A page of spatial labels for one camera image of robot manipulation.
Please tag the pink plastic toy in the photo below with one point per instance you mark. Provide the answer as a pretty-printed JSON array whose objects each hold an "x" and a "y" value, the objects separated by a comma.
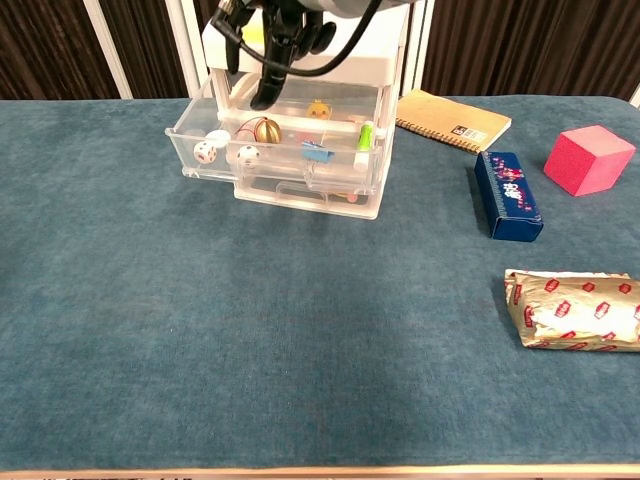
[{"x": 351, "y": 198}]

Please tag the white round cap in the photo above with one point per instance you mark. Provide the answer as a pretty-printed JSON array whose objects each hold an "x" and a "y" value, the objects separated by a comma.
[{"x": 218, "y": 136}]

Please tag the pink foam cube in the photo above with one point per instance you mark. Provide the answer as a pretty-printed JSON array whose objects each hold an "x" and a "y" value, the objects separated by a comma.
[{"x": 585, "y": 160}]

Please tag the clear plastic drawer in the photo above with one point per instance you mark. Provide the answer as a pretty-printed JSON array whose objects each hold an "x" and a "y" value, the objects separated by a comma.
[
  {"x": 260, "y": 192},
  {"x": 190, "y": 150}
]

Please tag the blue binder clip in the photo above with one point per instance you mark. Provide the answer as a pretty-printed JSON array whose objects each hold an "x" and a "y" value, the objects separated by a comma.
[{"x": 317, "y": 151}]

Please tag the white plastic drawer organizer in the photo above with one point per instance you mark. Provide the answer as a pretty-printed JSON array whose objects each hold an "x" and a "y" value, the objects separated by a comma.
[{"x": 360, "y": 60}]

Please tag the brown spiral notebook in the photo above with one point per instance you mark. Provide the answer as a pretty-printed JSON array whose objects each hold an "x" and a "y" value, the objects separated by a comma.
[{"x": 450, "y": 117}]

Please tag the teal table cloth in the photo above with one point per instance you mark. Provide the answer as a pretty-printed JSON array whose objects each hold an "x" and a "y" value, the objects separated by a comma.
[{"x": 200, "y": 325}]

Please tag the black pleated curtain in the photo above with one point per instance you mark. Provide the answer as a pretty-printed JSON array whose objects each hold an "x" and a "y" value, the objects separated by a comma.
[{"x": 40, "y": 50}]

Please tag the white dice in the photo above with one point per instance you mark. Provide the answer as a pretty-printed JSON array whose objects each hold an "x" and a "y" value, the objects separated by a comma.
[{"x": 205, "y": 152}]

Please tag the white aluminium frame post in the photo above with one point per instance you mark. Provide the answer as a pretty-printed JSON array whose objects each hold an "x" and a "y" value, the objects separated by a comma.
[
  {"x": 636, "y": 95},
  {"x": 107, "y": 50},
  {"x": 422, "y": 50},
  {"x": 182, "y": 50}
]

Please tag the gold foil packet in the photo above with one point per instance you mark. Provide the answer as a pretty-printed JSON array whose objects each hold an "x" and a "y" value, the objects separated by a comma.
[{"x": 575, "y": 310}]

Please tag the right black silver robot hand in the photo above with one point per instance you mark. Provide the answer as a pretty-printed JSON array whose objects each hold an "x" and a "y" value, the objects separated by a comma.
[{"x": 272, "y": 75}]

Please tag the dark blue rectangular box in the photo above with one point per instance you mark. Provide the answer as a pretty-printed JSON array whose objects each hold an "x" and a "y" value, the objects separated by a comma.
[{"x": 510, "y": 200}]

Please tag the yellow duck figure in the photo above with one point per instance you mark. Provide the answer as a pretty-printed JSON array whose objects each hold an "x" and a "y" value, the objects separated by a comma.
[{"x": 320, "y": 111}]

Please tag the golden bell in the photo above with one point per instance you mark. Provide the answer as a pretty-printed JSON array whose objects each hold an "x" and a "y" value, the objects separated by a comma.
[{"x": 270, "y": 131}]

